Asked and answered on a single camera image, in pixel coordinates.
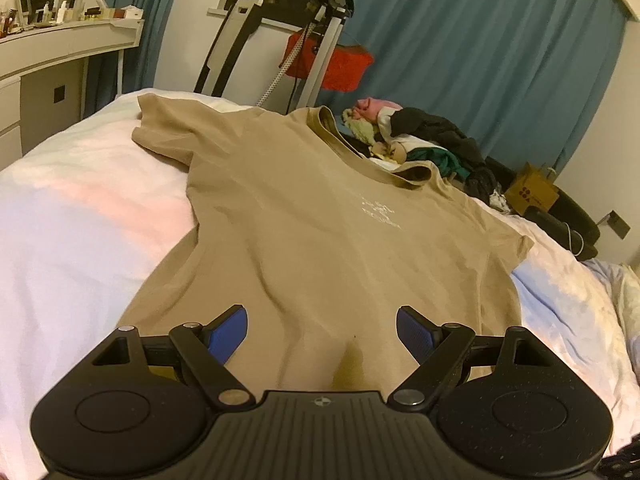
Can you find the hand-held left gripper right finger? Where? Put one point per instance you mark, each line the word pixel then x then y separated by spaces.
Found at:
pixel 414 332

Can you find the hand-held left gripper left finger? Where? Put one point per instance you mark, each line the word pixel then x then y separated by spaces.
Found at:
pixel 231 332

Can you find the beige t-shirt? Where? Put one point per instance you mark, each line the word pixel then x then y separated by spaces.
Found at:
pixel 300 220

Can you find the pile of mixed clothes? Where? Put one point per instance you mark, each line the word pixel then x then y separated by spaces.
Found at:
pixel 425 145

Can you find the white bed duvet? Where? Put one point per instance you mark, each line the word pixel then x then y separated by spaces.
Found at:
pixel 75 240

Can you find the brown paper bag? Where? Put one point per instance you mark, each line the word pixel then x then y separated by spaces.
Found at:
pixel 531 191

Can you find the black armchair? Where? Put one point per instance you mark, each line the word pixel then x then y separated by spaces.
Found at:
pixel 565 220

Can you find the red fluffy cloth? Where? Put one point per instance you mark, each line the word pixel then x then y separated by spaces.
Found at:
pixel 340 62

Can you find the blue curtain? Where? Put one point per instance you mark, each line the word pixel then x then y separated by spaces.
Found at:
pixel 480 55

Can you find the white garment steamer stand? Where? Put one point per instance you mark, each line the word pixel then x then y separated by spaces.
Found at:
pixel 310 40

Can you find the white dressing table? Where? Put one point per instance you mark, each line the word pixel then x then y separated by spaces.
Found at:
pixel 50 70

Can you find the row of cosmetic bottles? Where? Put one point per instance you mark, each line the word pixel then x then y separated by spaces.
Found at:
pixel 65 10

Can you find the wall socket plate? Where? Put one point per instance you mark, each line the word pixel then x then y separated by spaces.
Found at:
pixel 616 223

